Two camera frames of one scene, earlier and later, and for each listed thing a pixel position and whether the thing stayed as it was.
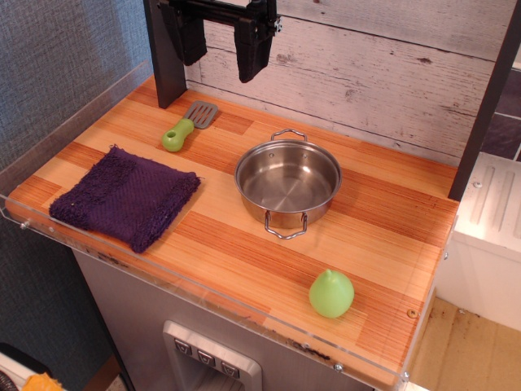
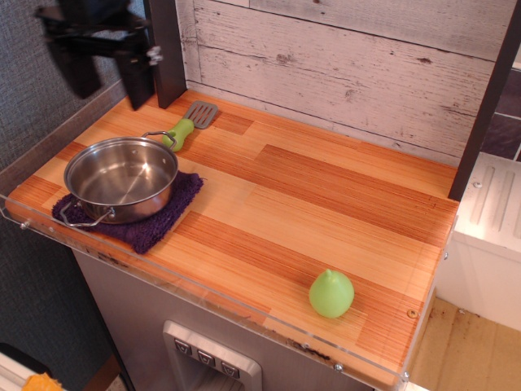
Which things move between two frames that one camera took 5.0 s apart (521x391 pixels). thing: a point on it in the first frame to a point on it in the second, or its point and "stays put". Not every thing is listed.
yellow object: [41, 382] stays put
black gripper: [264, 11] to [79, 30]
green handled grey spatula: [200, 115] stays put
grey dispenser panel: [199, 363] stays put
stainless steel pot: [289, 182] to [129, 177]
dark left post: [166, 34] stays put
